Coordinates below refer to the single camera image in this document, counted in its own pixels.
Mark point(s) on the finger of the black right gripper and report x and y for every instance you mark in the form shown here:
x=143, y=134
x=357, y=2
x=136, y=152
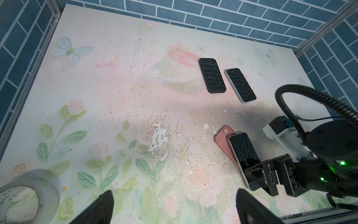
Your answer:
x=263, y=176

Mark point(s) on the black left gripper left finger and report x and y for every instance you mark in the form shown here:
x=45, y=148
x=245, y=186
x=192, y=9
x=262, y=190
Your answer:
x=99, y=212

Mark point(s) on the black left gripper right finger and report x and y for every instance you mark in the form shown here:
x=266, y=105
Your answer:
x=251, y=211

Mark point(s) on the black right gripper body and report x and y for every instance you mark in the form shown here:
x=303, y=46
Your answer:
x=298, y=178

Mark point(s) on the black smartphone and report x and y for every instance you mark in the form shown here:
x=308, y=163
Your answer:
x=245, y=156

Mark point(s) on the dusty pink phone case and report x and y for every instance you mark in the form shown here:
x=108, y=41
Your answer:
x=222, y=141

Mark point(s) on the sage green phone case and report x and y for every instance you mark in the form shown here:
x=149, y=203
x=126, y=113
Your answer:
x=240, y=85

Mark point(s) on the black phone case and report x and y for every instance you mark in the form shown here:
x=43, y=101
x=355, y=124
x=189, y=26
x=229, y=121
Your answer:
x=212, y=75

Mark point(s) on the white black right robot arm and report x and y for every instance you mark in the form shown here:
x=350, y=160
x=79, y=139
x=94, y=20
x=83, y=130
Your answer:
x=327, y=161

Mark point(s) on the white tape roll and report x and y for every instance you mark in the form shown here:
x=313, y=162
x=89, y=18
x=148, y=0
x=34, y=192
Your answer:
x=29, y=199

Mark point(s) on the aluminium frame post right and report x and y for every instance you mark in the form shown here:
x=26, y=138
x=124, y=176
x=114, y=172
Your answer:
x=326, y=28

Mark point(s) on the aluminium frame post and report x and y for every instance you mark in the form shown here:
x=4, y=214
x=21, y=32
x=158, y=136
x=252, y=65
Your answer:
x=326, y=28
x=55, y=7

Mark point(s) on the aluminium frame post left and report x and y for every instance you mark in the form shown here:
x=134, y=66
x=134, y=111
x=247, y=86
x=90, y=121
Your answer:
x=55, y=7

